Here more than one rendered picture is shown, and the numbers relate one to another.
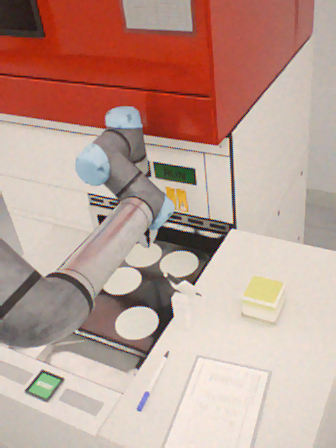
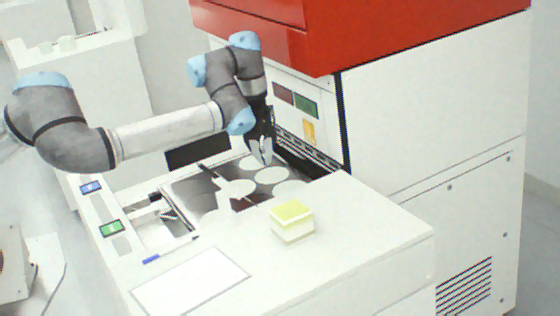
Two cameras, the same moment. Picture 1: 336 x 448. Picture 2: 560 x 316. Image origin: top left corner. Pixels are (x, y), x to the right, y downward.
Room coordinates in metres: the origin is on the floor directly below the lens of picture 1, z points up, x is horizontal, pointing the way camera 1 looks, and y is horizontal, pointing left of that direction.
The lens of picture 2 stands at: (-0.09, -0.72, 1.68)
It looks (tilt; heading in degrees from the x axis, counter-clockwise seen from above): 27 degrees down; 33
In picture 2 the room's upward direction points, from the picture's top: 10 degrees counter-clockwise
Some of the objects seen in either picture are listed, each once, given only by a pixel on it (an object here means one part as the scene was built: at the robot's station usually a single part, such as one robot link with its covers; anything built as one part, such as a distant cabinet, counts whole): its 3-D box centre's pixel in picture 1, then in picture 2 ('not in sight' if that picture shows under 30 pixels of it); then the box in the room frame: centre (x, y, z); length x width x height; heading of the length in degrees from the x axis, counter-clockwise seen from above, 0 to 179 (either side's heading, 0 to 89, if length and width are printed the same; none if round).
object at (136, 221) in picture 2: (37, 352); (143, 215); (0.81, 0.33, 0.89); 0.08 x 0.03 x 0.03; 147
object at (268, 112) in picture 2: not in sight; (257, 111); (1.06, 0.07, 1.11); 0.09 x 0.08 x 0.12; 22
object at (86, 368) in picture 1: (68, 371); (154, 237); (0.77, 0.26, 0.87); 0.36 x 0.08 x 0.03; 57
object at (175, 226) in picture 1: (156, 231); (299, 162); (1.19, 0.04, 0.89); 0.44 x 0.02 x 0.10; 57
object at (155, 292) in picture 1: (121, 281); (238, 189); (1.00, 0.14, 0.90); 0.34 x 0.34 x 0.01; 57
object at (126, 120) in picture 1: (125, 135); (245, 55); (1.05, 0.07, 1.27); 0.09 x 0.08 x 0.11; 149
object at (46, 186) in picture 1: (98, 181); (269, 106); (1.30, 0.18, 1.02); 0.82 x 0.03 x 0.40; 57
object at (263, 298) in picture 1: (263, 300); (291, 222); (0.77, -0.17, 1.00); 0.07 x 0.07 x 0.07; 58
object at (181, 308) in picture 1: (184, 297); (229, 197); (0.78, -0.01, 1.03); 0.06 x 0.04 x 0.13; 147
